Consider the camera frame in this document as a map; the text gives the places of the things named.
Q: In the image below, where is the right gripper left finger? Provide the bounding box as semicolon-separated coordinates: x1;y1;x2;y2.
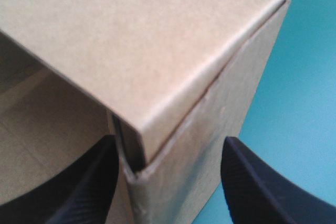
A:
0;134;119;224

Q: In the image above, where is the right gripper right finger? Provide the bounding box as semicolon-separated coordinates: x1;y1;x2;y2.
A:
222;136;336;224

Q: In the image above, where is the brown cardboard box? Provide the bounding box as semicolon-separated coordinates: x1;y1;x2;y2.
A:
0;0;291;224

